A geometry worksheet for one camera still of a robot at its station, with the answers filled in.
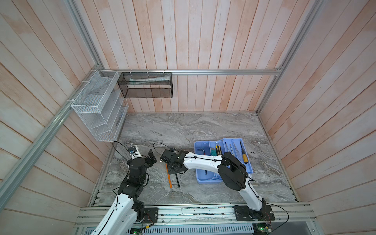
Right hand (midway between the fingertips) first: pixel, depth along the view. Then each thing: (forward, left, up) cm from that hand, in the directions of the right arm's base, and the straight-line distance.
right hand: (172, 170), depth 90 cm
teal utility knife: (+9, -26, +8) cm, 28 cm away
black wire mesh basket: (+53, +21, +26) cm, 63 cm away
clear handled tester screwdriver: (+8, -39, +11) cm, 41 cm away
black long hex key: (-7, -4, 0) cm, 8 cm away
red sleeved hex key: (+11, -21, +1) cm, 24 cm away
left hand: (+3, +14, +14) cm, 20 cm away
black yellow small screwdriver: (+11, -34, +11) cm, 37 cm away
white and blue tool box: (+12, -29, +8) cm, 32 cm away
